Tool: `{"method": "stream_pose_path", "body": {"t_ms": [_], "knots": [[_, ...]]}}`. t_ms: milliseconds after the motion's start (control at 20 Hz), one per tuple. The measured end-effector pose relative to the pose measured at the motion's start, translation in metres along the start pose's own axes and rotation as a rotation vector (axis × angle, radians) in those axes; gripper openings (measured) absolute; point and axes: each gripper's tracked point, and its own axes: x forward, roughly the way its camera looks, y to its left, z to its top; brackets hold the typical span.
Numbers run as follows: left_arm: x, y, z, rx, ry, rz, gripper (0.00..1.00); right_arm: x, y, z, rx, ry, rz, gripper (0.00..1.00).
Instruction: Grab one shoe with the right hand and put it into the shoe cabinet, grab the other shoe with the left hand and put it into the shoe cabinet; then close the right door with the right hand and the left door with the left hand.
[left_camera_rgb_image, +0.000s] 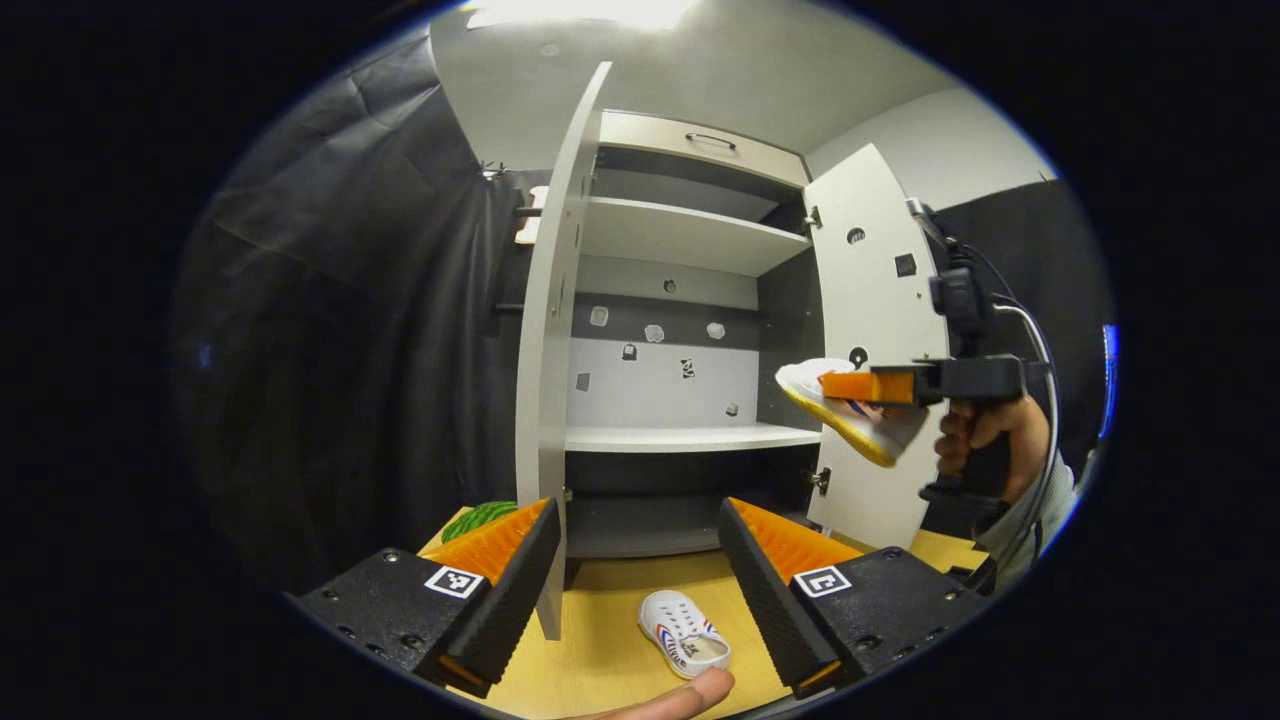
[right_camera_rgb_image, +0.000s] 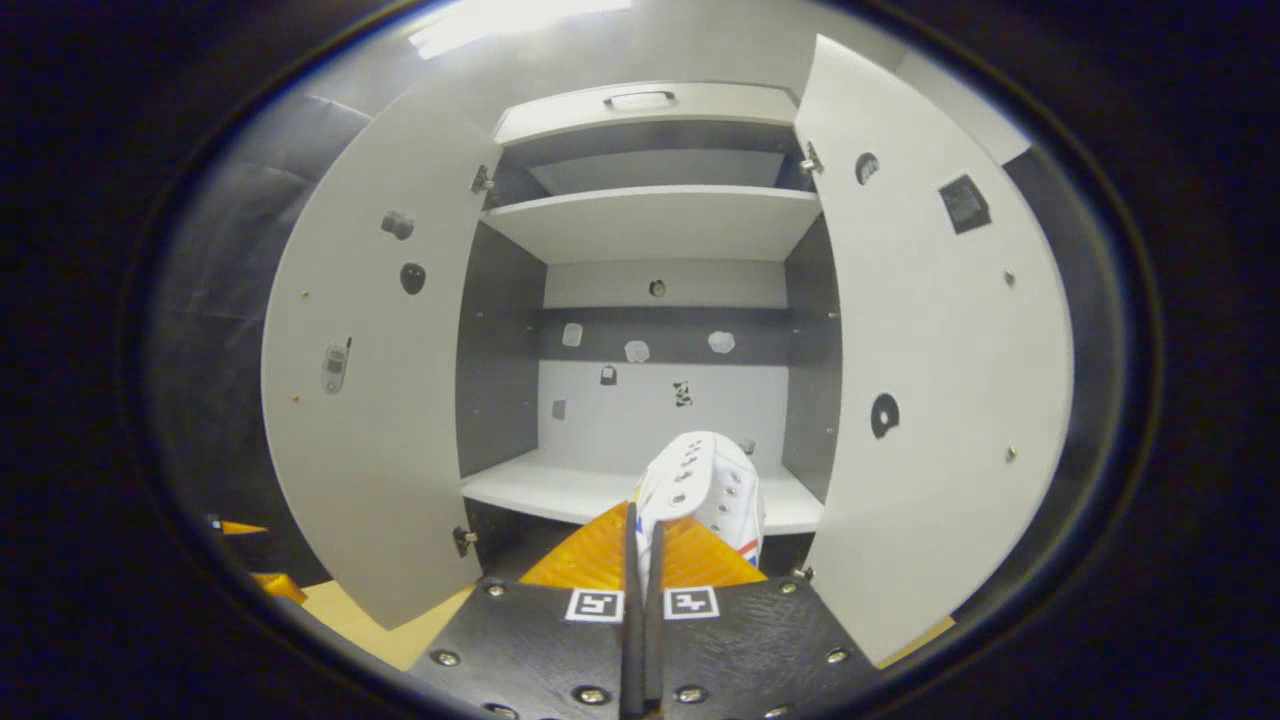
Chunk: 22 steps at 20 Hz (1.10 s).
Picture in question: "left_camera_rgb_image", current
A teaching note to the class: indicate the black backdrop cloth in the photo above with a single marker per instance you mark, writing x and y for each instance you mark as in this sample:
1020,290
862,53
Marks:
350,350

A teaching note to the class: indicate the white shoe cabinet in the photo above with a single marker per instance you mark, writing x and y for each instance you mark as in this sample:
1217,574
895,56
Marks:
680,235

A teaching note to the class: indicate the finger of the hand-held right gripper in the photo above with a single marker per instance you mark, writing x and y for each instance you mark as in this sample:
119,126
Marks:
850,386

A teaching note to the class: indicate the white sneaker shoe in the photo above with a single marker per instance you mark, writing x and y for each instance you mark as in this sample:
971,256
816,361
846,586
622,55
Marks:
680,625
870,430

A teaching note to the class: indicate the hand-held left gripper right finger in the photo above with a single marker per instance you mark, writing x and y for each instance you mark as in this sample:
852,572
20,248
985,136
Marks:
770,600

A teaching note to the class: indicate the white shoe cabinet door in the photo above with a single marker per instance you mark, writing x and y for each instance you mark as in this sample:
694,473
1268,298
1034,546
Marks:
545,400
870,300

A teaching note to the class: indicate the white cabinet drawer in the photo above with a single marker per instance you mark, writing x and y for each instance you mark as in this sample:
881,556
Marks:
650,135

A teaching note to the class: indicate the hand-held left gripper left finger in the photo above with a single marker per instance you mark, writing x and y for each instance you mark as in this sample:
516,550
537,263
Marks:
510,600

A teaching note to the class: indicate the ceiling light panel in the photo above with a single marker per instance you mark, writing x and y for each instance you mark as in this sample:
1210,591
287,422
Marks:
580,12

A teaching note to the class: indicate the watermelon slice toy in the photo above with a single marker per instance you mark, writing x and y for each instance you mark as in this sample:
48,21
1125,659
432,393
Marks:
480,520

